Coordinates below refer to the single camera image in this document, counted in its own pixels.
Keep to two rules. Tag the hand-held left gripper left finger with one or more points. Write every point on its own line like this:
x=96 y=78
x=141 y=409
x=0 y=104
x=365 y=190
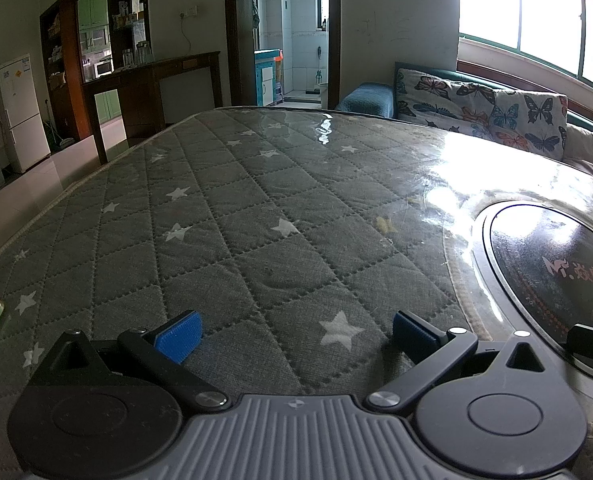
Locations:
x=180 y=336

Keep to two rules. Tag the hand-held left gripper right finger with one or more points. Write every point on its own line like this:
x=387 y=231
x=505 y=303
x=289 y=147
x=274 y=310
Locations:
x=410 y=332

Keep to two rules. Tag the round black table heater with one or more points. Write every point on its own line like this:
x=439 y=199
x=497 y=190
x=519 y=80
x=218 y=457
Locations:
x=541 y=265

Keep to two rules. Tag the beige sofa cushion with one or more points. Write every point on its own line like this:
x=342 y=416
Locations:
x=591 y=152

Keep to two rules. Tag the broom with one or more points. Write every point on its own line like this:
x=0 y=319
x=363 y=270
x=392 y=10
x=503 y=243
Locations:
x=59 y=132

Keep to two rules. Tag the butterfly print cushion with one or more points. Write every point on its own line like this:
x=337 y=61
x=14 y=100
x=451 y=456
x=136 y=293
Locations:
x=481 y=105

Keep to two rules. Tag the dark wooden counter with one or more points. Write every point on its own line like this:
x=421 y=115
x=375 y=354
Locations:
x=146 y=85

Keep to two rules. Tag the white refrigerator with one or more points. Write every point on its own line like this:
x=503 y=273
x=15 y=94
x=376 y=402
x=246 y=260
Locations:
x=22 y=115

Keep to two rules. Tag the blue and white cabinet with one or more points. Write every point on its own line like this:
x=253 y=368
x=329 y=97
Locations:
x=267 y=77

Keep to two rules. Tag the white microwave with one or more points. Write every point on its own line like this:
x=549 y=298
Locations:
x=104 y=67

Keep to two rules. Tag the wooden shelf unit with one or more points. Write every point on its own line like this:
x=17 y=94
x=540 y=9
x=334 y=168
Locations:
x=69 y=60

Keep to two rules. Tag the large window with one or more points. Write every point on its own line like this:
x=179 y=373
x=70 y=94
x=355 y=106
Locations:
x=536 y=15

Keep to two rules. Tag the wooden door frame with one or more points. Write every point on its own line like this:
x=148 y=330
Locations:
x=236 y=35

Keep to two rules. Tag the wall socket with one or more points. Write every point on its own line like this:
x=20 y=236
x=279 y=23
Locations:
x=189 y=12

